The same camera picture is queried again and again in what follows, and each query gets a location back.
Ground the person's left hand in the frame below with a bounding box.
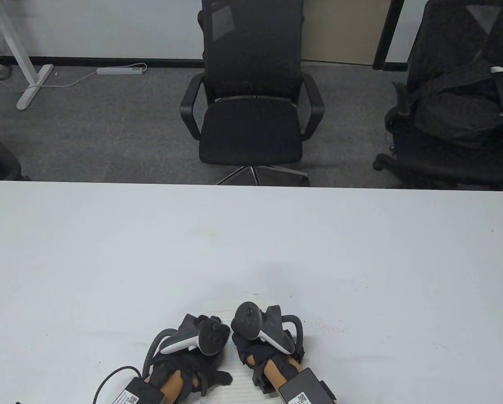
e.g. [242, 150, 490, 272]
[150, 315, 234, 398]

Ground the person's right hand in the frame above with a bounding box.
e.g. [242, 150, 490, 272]
[231, 322, 306, 371]

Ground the white lined paper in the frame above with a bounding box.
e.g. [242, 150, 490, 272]
[199, 311, 287, 404]

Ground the person's right forearm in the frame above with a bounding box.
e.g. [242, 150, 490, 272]
[262, 356, 302, 388]

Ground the person's left forearm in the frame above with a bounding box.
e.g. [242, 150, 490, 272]
[144, 368, 184, 400]

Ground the grey white handheld controller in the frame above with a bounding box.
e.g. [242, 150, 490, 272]
[233, 302, 306, 358]
[143, 314, 231, 375]

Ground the black mesh office chair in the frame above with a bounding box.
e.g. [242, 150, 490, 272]
[180, 0, 325, 186]

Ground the black fabric office chair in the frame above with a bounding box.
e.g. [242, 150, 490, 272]
[373, 0, 503, 190]

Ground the white power strip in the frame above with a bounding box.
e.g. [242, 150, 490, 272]
[96, 63, 147, 76]

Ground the black backpack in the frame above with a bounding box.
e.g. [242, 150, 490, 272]
[392, 59, 503, 148]

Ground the beige door panel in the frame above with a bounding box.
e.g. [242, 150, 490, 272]
[304, 0, 391, 66]

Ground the white desk leg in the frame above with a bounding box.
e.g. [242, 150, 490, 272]
[0, 0, 54, 111]

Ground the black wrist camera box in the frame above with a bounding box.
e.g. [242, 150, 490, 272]
[278, 367, 337, 404]
[114, 377, 168, 404]

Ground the black braided cable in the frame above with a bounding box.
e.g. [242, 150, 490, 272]
[92, 365, 144, 404]

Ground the white power cable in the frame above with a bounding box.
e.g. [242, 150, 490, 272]
[35, 71, 98, 89]

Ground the black door frame post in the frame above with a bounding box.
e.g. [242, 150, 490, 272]
[373, 0, 405, 71]

